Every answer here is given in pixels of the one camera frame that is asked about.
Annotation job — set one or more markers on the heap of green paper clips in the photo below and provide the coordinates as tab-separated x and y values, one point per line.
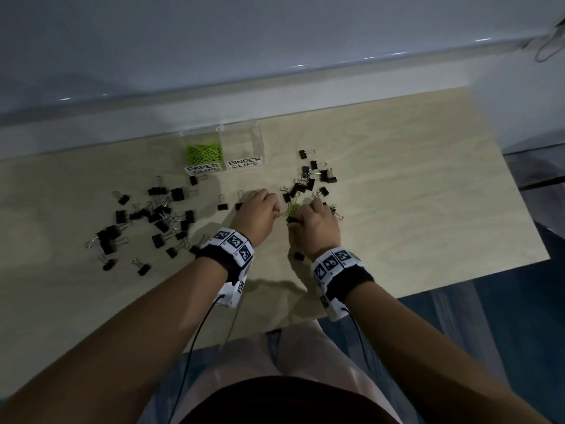
204	152

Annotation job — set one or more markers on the clear two-compartment plastic box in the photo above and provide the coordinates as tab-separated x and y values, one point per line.
240	143

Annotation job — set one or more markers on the person's right fingers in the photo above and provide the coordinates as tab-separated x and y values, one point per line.
307	211

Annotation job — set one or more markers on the person's left hand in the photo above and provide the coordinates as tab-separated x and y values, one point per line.
254	216

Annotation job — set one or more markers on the white paper label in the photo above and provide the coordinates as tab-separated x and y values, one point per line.
244	163
203	169

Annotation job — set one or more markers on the person's right forearm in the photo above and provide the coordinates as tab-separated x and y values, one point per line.
432	362

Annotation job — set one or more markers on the pile of black binder clips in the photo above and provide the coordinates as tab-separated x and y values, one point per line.
156	216
309	176

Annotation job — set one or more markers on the person's dark red shirt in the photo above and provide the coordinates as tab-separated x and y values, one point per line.
282	401

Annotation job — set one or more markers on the black binder clip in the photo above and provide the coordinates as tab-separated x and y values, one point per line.
299	256
239	204
223	203

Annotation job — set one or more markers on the person's left forearm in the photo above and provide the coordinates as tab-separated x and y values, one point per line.
110	348

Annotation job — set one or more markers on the bunch of green paper clips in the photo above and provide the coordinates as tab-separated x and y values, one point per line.
292	210

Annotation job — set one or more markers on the black white marker wristband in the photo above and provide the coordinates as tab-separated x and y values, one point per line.
337	271
231	256

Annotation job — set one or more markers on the person's light pink trousers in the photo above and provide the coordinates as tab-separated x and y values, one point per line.
304	353

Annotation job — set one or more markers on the person's left fingers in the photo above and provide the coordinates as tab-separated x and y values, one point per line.
270	202

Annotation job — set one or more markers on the person's right hand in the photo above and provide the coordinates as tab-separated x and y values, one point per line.
320	233

